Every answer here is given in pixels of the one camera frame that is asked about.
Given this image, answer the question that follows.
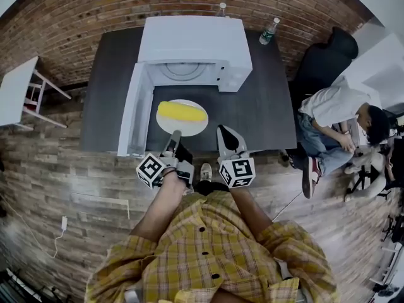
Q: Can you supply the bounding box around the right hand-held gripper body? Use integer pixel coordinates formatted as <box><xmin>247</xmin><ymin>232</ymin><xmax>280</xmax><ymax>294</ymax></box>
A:
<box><xmin>217</xmin><ymin>150</ymin><xmax>256</xmax><ymax>189</ymax></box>

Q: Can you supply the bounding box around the white power adapter with cable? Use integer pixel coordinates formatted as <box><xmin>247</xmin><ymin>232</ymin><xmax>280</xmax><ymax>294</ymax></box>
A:
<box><xmin>0</xmin><ymin>197</ymin><xmax>69</xmax><ymax>260</ymax></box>

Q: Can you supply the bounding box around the person's left forearm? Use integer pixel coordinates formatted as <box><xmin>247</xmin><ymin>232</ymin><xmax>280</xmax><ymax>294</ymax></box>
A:
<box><xmin>129</xmin><ymin>170</ymin><xmax>187</xmax><ymax>242</ymax></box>

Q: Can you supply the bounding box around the white metal rack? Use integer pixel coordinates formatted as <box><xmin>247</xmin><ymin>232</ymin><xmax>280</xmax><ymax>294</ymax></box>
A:
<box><xmin>369</xmin><ymin>241</ymin><xmax>404</xmax><ymax>293</ymax></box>

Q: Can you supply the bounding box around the yellow corn cob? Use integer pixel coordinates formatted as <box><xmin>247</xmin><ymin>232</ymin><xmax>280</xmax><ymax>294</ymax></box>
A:
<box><xmin>157</xmin><ymin>101</ymin><xmax>208</xmax><ymax>123</ymax></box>

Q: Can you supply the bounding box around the white desk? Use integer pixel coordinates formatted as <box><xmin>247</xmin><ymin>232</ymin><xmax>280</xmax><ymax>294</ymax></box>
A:
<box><xmin>340</xmin><ymin>32</ymin><xmax>404</xmax><ymax>107</ymax></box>

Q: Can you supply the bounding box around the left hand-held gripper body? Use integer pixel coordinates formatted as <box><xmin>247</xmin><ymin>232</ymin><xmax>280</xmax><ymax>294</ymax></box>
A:
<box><xmin>136</xmin><ymin>142</ymin><xmax>196</xmax><ymax>195</ymax></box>

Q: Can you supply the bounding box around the white microwave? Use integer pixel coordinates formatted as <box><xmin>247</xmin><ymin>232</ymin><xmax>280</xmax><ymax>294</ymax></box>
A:
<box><xmin>117</xmin><ymin>15</ymin><xmax>253</xmax><ymax>159</ymax></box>

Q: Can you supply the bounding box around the white side table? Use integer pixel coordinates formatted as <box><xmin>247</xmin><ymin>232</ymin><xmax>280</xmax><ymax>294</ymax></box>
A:
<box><xmin>0</xmin><ymin>56</ymin><xmax>39</xmax><ymax>128</ymax></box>

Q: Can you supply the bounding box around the dark table with white legs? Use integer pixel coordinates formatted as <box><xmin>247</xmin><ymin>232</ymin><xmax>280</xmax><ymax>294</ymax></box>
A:
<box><xmin>79</xmin><ymin>27</ymin><xmax>298</xmax><ymax>153</ymax></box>

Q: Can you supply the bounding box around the black office chair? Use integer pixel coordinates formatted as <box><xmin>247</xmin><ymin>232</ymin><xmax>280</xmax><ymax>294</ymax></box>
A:
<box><xmin>288</xmin><ymin>26</ymin><xmax>360</xmax><ymax>107</ymax></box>

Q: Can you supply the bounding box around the person's white shoe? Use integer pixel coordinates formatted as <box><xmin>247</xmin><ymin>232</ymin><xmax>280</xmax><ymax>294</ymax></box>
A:
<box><xmin>200</xmin><ymin>162</ymin><xmax>213</xmax><ymax>182</ymax></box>

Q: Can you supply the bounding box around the green label water bottle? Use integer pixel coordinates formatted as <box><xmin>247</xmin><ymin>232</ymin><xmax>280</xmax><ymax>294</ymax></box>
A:
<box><xmin>258</xmin><ymin>16</ymin><xmax>281</xmax><ymax>46</ymax></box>

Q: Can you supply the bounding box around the black tripod stand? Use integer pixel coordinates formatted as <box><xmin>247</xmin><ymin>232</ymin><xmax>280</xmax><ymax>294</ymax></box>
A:
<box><xmin>347</xmin><ymin>164</ymin><xmax>373</xmax><ymax>195</ymax></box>

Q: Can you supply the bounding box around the yellow plaid shirt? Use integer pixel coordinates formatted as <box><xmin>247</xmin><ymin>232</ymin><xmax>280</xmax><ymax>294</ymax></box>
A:
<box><xmin>85</xmin><ymin>190</ymin><xmax>340</xmax><ymax>303</ymax></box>

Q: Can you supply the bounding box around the person's right forearm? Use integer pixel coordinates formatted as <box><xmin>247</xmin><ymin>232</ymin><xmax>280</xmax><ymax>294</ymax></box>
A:
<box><xmin>229</xmin><ymin>186</ymin><xmax>274</xmax><ymax>241</ymax></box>

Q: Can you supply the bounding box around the white round plate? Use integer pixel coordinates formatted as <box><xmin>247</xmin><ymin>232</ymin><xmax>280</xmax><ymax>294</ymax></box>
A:
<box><xmin>155</xmin><ymin>98</ymin><xmax>210</xmax><ymax>138</ymax></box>

